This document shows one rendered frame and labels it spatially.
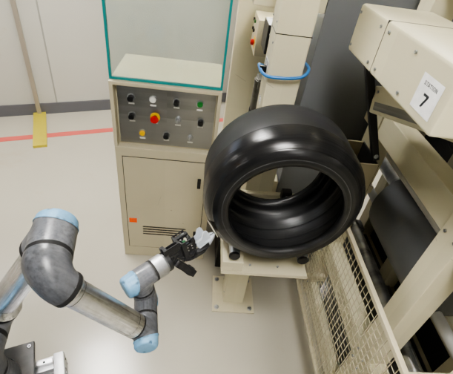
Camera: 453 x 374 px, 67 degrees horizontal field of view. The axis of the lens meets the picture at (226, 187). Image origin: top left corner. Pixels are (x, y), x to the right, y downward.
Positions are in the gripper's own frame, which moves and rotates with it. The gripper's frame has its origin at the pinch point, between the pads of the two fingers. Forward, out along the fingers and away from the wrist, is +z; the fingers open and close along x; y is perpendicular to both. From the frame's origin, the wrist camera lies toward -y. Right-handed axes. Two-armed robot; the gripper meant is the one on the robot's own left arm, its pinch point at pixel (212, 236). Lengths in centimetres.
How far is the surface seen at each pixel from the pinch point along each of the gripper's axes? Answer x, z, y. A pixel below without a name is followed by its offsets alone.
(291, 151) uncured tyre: -24.8, 20.5, 30.2
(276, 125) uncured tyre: -16.5, 24.4, 36.2
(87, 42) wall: 292, 82, 63
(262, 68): 8, 46, 48
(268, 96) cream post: 5, 44, 38
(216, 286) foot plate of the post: 65, 28, -90
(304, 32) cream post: -7, 53, 58
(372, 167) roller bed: -20, 73, -1
